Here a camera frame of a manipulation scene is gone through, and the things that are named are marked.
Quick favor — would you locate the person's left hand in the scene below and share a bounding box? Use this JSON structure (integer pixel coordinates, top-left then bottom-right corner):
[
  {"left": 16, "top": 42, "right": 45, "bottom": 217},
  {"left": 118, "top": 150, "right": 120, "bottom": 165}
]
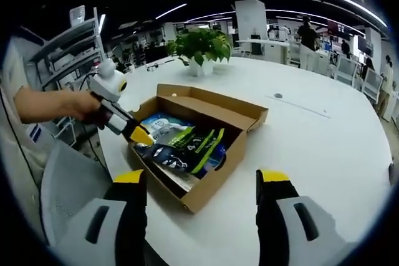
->
[{"left": 70, "top": 93, "right": 105, "bottom": 123}]

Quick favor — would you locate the green potted plant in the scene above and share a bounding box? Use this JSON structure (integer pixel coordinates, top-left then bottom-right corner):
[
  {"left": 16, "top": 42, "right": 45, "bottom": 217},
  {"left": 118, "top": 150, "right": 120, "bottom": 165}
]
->
[{"left": 166, "top": 27, "right": 233, "bottom": 77}]

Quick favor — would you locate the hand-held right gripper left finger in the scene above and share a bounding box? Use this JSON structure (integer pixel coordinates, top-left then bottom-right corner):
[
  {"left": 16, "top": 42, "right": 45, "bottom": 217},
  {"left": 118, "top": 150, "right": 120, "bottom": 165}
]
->
[{"left": 59, "top": 168, "right": 148, "bottom": 266}]

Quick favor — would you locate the dark wall display screen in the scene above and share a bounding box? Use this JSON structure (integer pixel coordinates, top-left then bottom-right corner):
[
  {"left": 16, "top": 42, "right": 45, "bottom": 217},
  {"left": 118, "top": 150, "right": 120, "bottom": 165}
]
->
[{"left": 327, "top": 19, "right": 355, "bottom": 36}]

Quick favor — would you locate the brown cardboard shoe box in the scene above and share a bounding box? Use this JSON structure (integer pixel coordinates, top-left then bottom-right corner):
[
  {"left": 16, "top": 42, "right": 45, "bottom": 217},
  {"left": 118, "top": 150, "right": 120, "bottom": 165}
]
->
[{"left": 127, "top": 83, "right": 269, "bottom": 214}]

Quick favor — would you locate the green black pouch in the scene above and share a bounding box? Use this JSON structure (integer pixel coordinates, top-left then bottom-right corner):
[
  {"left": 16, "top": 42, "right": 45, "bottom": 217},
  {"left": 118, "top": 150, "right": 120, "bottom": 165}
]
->
[{"left": 166, "top": 127, "right": 227, "bottom": 175}]

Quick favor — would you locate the white plastic container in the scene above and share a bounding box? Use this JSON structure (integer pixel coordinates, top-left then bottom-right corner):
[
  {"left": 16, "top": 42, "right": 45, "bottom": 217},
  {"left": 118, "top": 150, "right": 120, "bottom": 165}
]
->
[{"left": 69, "top": 5, "right": 85, "bottom": 27}]

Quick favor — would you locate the grey metal shelf rack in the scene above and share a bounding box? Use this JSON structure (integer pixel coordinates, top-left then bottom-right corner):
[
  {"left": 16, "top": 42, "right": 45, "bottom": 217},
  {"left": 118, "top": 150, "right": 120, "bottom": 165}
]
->
[{"left": 29, "top": 7, "right": 108, "bottom": 92}]

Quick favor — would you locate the person's beige shirt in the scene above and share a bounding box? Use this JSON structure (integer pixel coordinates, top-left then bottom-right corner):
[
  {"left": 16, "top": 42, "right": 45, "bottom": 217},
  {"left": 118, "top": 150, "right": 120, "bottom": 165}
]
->
[{"left": 0, "top": 85, "right": 60, "bottom": 242}]

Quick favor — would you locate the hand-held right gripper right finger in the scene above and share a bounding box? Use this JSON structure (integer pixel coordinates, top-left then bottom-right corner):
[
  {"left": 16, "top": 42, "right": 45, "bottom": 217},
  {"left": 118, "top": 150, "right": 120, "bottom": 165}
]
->
[{"left": 254, "top": 168, "right": 349, "bottom": 266}]

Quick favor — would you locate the white standing desk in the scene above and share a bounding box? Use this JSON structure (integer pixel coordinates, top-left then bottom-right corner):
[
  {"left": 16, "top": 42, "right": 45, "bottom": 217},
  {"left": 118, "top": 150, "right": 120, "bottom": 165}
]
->
[{"left": 235, "top": 38, "right": 292, "bottom": 64}]

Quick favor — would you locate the blue wet wipes pack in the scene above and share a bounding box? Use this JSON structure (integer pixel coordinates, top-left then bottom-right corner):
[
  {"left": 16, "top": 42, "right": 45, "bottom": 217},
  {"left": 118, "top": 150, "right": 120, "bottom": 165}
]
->
[{"left": 139, "top": 112, "right": 196, "bottom": 142}]

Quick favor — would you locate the dark blue pouch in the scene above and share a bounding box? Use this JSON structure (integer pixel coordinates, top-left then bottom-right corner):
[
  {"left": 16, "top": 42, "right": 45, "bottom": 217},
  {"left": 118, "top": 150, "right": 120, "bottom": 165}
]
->
[{"left": 132, "top": 141, "right": 196, "bottom": 172}]

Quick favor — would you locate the black computer tower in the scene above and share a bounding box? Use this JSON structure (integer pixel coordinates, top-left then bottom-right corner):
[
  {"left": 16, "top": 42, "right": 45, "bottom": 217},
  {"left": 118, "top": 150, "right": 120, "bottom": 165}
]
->
[{"left": 251, "top": 34, "right": 261, "bottom": 57}]

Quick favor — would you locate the black monitor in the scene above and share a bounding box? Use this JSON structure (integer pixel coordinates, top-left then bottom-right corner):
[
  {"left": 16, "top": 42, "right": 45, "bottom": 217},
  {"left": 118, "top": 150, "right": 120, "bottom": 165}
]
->
[{"left": 357, "top": 35, "right": 374, "bottom": 57}]

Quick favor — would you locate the white cable flap with grommet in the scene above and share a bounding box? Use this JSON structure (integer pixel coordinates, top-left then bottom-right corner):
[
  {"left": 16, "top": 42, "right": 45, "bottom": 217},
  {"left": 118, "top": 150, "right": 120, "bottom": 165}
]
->
[{"left": 264, "top": 92, "right": 332, "bottom": 120}]

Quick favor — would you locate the white office chair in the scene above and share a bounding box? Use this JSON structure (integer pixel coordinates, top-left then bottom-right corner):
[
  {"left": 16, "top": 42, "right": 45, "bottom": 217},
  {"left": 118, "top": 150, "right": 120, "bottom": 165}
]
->
[
  {"left": 363, "top": 68, "right": 383, "bottom": 100},
  {"left": 335, "top": 57, "right": 358, "bottom": 88}
]

